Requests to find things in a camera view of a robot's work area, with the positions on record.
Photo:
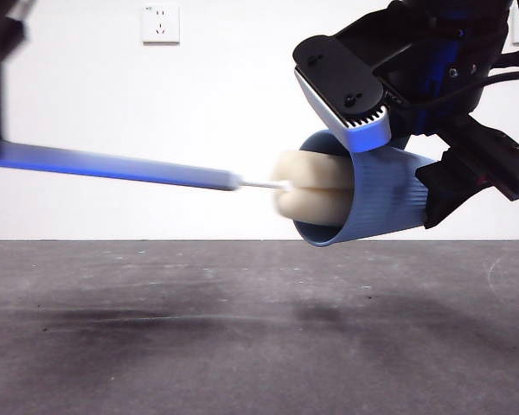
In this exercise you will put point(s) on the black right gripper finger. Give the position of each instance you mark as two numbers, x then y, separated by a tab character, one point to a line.
471	173

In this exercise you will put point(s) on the blue ribbed plastic cup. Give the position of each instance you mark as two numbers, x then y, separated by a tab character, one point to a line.
385	199

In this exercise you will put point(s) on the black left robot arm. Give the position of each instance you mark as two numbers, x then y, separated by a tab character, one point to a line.
13	34

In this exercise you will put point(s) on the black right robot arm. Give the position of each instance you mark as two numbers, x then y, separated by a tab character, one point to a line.
454	10

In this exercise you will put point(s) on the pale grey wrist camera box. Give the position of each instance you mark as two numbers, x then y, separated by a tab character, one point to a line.
341	82

